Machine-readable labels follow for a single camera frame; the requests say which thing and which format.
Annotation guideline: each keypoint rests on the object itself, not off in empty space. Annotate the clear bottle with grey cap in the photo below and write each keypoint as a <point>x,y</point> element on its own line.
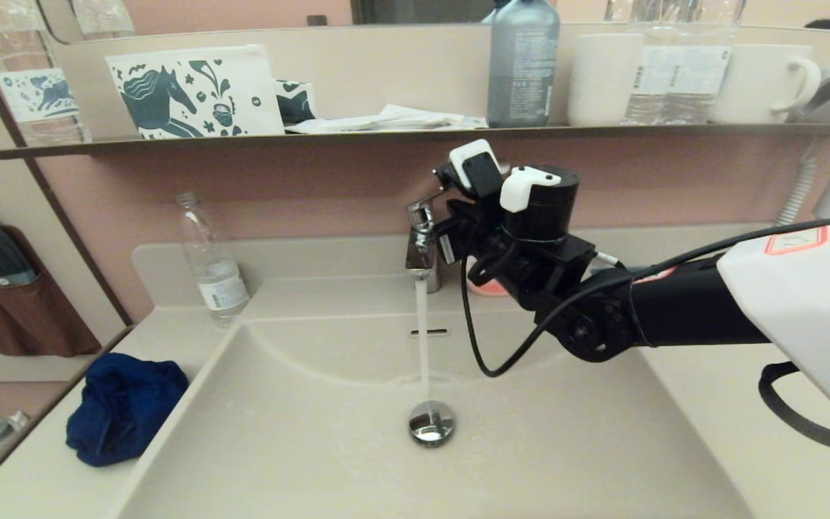
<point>3,437</point>

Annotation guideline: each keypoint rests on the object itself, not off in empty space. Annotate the clear water bottle white label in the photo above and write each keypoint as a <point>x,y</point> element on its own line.
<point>678,79</point>

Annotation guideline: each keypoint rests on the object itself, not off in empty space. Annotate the beige wash basin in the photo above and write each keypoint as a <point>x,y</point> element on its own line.
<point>314,447</point>

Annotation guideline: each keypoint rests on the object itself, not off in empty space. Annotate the grey plastic bottle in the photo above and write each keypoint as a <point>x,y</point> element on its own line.
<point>523,72</point>

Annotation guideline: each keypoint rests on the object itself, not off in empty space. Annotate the dark blue cloth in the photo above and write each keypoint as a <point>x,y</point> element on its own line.
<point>123,411</point>

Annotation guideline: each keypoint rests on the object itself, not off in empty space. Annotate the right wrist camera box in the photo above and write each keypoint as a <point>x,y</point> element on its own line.
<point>472,166</point>

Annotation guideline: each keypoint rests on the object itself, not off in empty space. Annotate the large horse print pouch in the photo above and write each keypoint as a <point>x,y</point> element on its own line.
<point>170,97</point>

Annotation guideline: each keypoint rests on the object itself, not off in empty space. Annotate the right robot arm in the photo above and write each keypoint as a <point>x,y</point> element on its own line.
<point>804,310</point>

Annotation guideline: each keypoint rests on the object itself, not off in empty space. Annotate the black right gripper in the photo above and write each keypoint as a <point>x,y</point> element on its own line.
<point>523,270</point>

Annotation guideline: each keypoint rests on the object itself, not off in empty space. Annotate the wall mirror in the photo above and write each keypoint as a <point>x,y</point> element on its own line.
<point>242,14</point>

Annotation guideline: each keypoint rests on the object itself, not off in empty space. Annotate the small clear plastic water bottle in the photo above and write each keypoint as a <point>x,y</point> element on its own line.
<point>220,288</point>

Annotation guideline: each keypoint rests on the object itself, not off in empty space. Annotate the small blue print pouch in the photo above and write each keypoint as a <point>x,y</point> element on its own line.
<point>295,102</point>

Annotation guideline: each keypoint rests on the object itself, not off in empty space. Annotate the dark metal wall shelf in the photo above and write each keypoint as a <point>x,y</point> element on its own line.
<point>314,137</point>

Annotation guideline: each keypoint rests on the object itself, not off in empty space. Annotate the chrome sink faucet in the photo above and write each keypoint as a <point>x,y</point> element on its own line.
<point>422,252</point>

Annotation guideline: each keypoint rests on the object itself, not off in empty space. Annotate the white paper packets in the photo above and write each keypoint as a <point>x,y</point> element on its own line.
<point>393,119</point>

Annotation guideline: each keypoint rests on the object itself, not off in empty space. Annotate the chrome sink drain stopper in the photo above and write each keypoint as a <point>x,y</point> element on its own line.
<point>431,427</point>

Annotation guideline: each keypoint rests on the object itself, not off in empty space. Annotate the person's head with dark hair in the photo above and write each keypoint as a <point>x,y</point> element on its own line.
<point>826,24</point>

